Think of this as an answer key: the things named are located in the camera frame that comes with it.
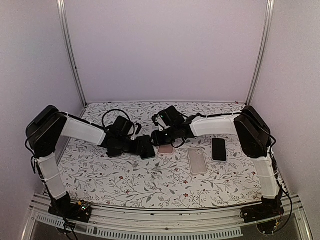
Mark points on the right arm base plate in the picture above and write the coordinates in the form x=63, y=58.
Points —
x=262, y=211

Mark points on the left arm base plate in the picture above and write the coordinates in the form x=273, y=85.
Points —
x=71, y=211

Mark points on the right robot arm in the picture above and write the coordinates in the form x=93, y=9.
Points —
x=253, y=133

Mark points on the left aluminium frame post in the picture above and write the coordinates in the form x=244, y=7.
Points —
x=61, y=7

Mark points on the front aluminium rail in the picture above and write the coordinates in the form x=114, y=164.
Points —
x=161, y=221

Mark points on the pink phone case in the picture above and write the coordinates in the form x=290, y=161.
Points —
x=166, y=149

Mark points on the floral patterned table mat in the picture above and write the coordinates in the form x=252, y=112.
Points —
x=162, y=182

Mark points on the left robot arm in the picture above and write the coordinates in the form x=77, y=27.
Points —
x=44, y=132

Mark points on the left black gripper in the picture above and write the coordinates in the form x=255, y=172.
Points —
x=135, y=148

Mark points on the black phone teal edge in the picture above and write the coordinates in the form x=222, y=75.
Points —
x=146, y=149

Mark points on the right aluminium frame post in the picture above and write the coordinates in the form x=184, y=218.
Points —
x=270, y=4

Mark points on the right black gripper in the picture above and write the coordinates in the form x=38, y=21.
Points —
x=158, y=140

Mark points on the clear white phone case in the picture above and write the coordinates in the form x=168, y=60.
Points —
x=197, y=161

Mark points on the aluminium frame post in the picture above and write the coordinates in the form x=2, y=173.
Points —
x=270, y=4
x=61, y=7

